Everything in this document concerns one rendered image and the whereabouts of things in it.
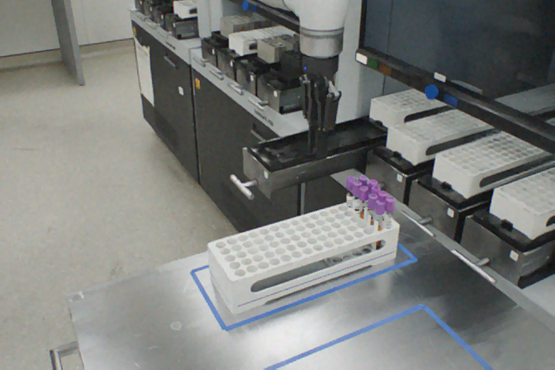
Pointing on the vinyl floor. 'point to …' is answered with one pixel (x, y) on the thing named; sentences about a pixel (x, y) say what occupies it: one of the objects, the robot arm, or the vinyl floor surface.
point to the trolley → (311, 320)
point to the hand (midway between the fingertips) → (317, 140)
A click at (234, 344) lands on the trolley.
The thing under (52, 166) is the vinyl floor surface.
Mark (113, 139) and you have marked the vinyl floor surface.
